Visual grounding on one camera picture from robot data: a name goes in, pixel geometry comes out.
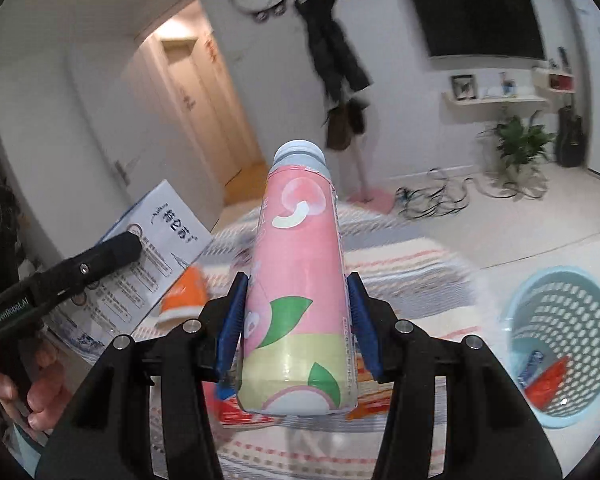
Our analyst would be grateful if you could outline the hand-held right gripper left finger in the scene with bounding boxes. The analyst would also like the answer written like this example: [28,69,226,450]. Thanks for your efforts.
[34,271,251,480]

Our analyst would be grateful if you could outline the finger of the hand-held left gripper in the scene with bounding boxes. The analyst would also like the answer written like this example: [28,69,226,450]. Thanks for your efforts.
[34,231,145,302]

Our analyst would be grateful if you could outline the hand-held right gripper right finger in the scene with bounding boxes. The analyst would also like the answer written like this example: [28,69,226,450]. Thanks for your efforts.
[346,272,564,480]

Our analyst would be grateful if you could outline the pink drink bottle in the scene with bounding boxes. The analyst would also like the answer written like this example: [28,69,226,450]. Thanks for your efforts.
[236,140,358,416]

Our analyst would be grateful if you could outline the light blue plastic basket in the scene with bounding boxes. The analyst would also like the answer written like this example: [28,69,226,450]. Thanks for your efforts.
[500,266,600,429]

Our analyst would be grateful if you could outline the person's left hand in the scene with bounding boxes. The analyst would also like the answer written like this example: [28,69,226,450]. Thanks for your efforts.
[0,347,75,435]

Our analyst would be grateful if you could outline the white printed cardboard box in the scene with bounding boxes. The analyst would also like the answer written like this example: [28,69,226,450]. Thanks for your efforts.
[44,179,214,357]

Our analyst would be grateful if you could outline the orange snack packet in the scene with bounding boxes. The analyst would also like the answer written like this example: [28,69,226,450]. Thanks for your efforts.
[159,266,209,329]

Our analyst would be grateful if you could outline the orange flat packet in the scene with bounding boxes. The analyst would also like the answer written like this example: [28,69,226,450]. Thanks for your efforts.
[346,394,395,420]

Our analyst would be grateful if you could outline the red flat packet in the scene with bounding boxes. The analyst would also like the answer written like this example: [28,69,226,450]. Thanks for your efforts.
[214,384,281,425]

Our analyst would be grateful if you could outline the coat stand with pink base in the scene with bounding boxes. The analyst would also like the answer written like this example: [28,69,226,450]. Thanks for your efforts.
[347,147,397,212]

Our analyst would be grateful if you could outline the blue wrapper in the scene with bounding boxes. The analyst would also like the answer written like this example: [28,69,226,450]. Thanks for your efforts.
[519,351,547,387]

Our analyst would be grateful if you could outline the red wrapper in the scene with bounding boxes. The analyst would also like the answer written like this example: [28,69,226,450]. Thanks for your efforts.
[525,356,572,409]

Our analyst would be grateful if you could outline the white interior door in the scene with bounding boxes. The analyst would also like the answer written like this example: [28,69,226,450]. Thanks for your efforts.
[161,36,267,183]

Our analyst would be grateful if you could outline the brown hanging bag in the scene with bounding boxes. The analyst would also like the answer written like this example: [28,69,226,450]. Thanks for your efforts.
[324,98,370,151]

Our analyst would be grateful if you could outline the green potted plant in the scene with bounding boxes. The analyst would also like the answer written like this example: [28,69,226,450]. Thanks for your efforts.
[479,111,557,182]

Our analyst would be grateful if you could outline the black guitar case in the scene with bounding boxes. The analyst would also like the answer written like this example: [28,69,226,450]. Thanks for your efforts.
[554,104,587,169]

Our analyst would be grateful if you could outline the black hanging coat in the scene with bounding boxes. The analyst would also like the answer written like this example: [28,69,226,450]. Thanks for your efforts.
[294,0,372,104]

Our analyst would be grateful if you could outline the black floor cables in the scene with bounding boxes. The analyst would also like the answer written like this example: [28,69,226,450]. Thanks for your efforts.
[396,166,547,219]

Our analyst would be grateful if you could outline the black picture frame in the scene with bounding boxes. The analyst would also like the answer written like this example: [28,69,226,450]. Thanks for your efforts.
[450,73,477,100]

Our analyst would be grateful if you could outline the white wall shelf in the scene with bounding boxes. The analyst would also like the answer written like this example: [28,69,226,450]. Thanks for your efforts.
[441,91,552,109]

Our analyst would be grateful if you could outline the black wall television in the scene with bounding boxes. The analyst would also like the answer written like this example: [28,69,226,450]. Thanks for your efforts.
[403,0,548,62]

